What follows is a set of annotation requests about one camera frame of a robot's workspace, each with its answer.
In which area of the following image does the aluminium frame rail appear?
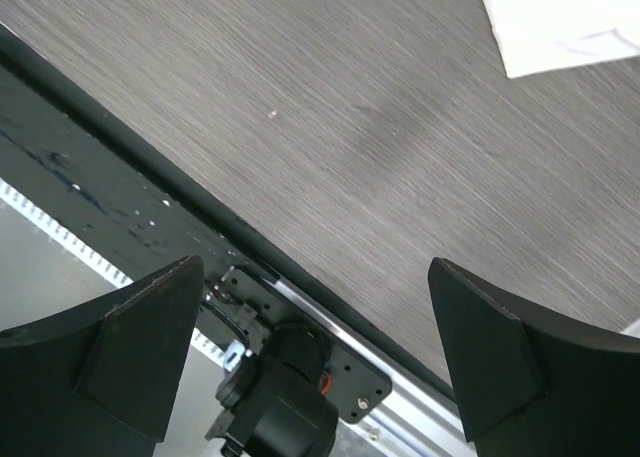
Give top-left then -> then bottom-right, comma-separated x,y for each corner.
270,278 -> 476,456

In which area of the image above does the perforated white cable duct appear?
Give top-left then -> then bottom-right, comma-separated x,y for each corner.
1,179 -> 246,372

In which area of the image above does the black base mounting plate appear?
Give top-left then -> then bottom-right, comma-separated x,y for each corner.
1,70 -> 392,424

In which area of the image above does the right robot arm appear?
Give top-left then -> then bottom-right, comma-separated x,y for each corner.
1,256 -> 639,456

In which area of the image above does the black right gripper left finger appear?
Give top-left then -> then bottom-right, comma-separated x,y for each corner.
1,256 -> 204,456

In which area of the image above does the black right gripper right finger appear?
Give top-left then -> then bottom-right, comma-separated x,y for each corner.
428,258 -> 639,457

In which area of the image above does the white graphic t-shirt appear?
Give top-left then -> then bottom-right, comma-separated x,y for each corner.
482,0 -> 639,79

